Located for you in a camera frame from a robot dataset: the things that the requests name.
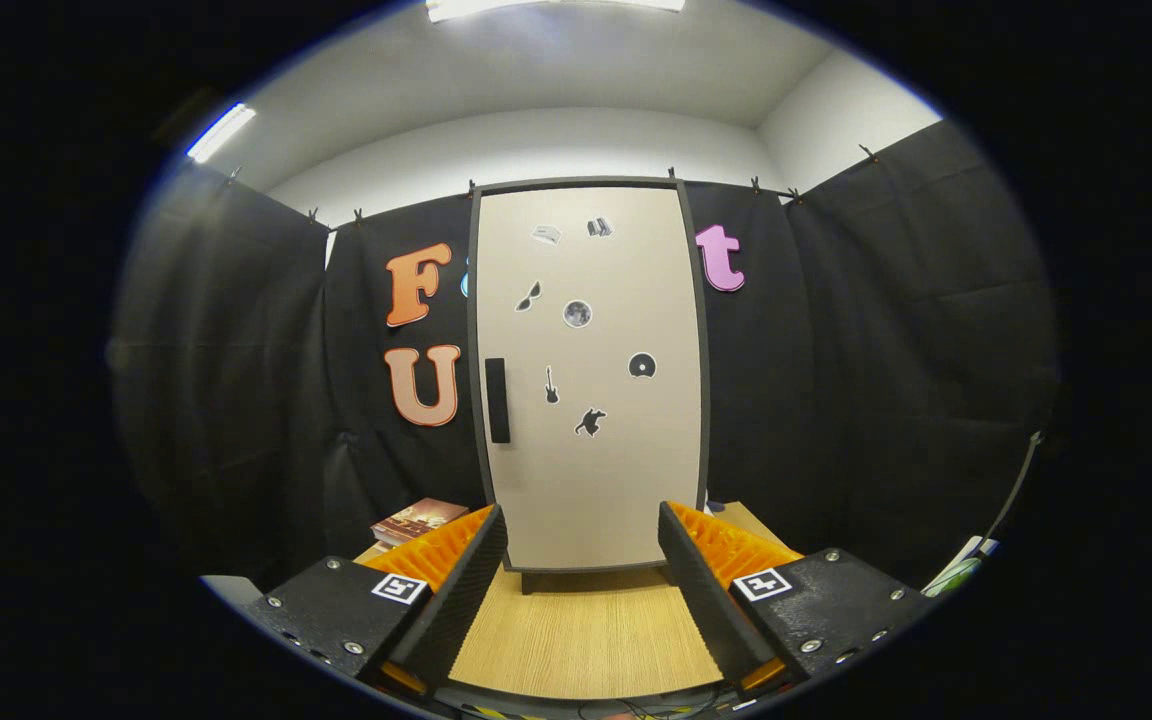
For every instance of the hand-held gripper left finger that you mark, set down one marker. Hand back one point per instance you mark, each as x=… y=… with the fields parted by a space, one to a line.
x=456 y=610

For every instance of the row of black cloth clips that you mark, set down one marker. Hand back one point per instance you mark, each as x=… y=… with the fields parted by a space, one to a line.
x=672 y=175

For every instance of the wide ceiling light panel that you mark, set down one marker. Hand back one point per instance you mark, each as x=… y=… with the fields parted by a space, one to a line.
x=536 y=6

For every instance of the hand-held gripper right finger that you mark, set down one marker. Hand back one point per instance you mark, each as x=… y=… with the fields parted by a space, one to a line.
x=706 y=600

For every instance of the brown cover book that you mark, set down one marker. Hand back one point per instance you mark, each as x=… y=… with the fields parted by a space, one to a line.
x=421 y=518

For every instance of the black backdrop cloth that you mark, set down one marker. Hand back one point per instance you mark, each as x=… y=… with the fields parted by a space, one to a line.
x=836 y=400

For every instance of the grey shoe cabinet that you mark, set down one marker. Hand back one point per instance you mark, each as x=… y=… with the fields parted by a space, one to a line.
x=532 y=582

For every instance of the narrow ceiling light strip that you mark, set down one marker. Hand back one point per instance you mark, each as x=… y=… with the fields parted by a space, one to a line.
x=221 y=132

